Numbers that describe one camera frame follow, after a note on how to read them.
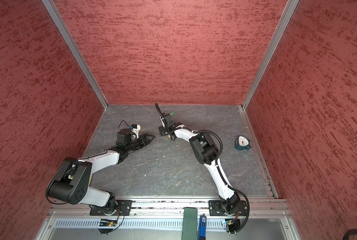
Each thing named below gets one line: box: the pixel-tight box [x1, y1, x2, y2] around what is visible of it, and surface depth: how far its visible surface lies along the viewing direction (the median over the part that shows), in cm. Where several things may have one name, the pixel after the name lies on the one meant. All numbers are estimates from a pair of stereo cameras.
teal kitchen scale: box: [234, 135, 252, 151], surface depth 97 cm
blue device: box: [197, 215, 207, 240], surface depth 68 cm
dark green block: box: [181, 207, 198, 240], surface depth 71 cm
